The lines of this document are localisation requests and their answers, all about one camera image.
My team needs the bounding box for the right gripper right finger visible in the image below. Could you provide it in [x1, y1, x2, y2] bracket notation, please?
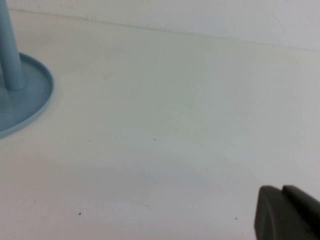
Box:
[282, 184, 320, 240]

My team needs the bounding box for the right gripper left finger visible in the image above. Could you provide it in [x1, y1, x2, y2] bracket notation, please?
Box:
[254, 185, 298, 240]

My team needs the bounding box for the blue cup stand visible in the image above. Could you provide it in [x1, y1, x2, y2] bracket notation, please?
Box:
[0, 0, 55, 139]

